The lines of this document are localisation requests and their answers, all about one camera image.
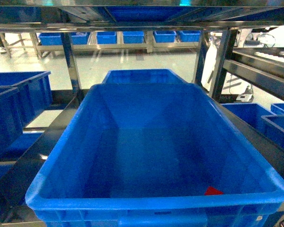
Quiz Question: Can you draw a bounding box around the red toy block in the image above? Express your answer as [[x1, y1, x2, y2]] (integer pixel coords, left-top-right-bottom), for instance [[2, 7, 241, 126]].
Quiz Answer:
[[204, 186, 224, 196]]

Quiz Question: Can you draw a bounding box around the large blue target crate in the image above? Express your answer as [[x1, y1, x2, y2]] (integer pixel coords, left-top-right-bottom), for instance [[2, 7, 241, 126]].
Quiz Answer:
[[25, 83, 284, 227]]

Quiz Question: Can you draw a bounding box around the blue crate behind target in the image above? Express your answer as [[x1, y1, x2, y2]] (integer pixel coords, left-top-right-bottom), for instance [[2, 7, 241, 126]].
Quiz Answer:
[[101, 68, 187, 85]]

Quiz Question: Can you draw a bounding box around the steel flow rack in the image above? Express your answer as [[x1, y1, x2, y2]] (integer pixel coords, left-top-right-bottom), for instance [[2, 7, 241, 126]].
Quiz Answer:
[[0, 0, 284, 227]]

